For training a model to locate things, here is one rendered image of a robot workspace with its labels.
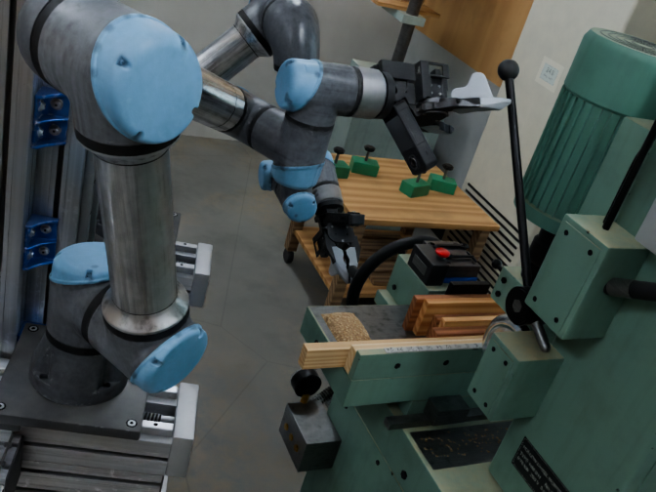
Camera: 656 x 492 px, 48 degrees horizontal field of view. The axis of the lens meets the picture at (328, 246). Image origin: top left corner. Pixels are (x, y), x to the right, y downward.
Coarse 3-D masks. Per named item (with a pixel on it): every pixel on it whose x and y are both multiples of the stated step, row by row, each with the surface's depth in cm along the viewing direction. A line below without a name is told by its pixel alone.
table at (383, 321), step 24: (312, 312) 136; (360, 312) 140; (384, 312) 142; (312, 336) 135; (384, 336) 135; (408, 336) 137; (336, 384) 126; (360, 384) 123; (384, 384) 125; (408, 384) 128; (432, 384) 130; (456, 384) 133
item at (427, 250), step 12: (420, 252) 145; (432, 252) 146; (456, 252) 150; (408, 264) 149; (420, 264) 145; (432, 264) 141; (444, 264) 143; (456, 264) 146; (468, 264) 147; (420, 276) 145; (432, 276) 142; (444, 276) 144; (456, 276) 147; (468, 276) 148
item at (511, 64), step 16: (512, 64) 117; (512, 80) 118; (512, 96) 117; (512, 112) 117; (512, 128) 116; (512, 144) 116; (512, 160) 116; (528, 256) 114; (528, 272) 113; (512, 288) 113; (528, 288) 111; (512, 304) 113; (512, 320) 113; (528, 320) 110; (544, 336) 110
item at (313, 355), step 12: (468, 336) 135; (480, 336) 136; (312, 348) 120; (324, 348) 120; (336, 348) 121; (348, 348) 122; (300, 360) 121; (312, 360) 120; (324, 360) 122; (336, 360) 123
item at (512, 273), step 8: (504, 272) 134; (512, 272) 133; (504, 280) 134; (512, 280) 132; (520, 280) 131; (496, 288) 136; (504, 288) 134; (496, 296) 135; (504, 296) 134; (504, 304) 134
